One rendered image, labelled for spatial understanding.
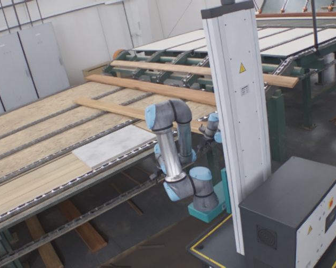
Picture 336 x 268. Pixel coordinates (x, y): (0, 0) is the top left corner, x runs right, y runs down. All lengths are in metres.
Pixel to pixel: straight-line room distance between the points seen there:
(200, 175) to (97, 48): 7.26
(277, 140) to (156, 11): 6.89
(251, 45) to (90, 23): 7.28
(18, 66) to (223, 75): 6.41
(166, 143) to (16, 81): 6.19
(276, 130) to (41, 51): 5.68
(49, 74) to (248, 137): 6.41
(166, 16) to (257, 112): 8.19
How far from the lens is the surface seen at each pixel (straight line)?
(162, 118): 1.62
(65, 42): 8.48
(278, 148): 3.56
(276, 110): 3.38
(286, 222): 1.55
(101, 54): 8.79
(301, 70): 3.55
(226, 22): 1.56
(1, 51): 7.55
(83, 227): 3.28
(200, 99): 3.18
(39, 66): 7.69
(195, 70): 4.13
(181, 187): 1.74
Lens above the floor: 1.87
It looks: 24 degrees down
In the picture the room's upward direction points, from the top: 12 degrees counter-clockwise
